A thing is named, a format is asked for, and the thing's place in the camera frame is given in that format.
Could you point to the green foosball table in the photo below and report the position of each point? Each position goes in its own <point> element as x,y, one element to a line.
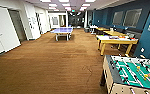
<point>134,73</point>

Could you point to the blue ping pong table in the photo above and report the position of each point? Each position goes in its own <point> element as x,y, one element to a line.
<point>61,31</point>

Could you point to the yellow game table white top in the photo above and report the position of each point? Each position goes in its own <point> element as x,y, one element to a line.
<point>116,40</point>

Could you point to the yellow wooden table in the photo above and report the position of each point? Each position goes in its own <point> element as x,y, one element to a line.
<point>102,29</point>
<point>114,33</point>

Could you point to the small white table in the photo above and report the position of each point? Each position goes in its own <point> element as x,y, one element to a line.
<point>93,28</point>

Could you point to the green exit sign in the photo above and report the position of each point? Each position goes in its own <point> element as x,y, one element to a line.
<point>72,10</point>

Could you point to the interior window grey blind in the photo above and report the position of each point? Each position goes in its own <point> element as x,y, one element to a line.
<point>132,17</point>
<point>117,18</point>

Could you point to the white double door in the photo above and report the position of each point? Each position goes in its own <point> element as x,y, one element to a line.
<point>4,33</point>

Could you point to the low white wall outlet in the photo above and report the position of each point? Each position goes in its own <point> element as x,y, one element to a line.
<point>142,50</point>

